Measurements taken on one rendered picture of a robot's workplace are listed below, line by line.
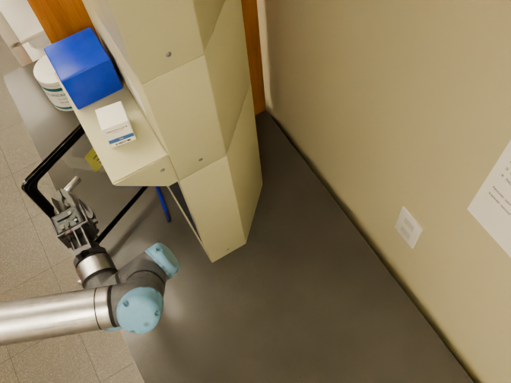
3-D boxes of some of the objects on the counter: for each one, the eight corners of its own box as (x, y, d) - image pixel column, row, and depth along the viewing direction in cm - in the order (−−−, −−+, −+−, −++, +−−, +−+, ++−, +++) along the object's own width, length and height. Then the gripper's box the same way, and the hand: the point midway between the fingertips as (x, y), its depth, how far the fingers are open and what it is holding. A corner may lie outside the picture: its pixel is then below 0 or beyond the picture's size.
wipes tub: (81, 75, 186) (65, 45, 172) (96, 100, 180) (80, 71, 167) (46, 92, 183) (26, 62, 170) (59, 118, 177) (40, 89, 164)
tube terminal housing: (233, 141, 168) (190, -85, 101) (288, 219, 154) (280, 18, 86) (162, 178, 164) (67, -33, 96) (212, 264, 149) (141, 86, 82)
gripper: (104, 242, 109) (67, 166, 119) (63, 264, 108) (29, 185, 117) (116, 257, 117) (80, 185, 126) (78, 277, 115) (45, 204, 125)
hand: (62, 195), depth 124 cm, fingers closed
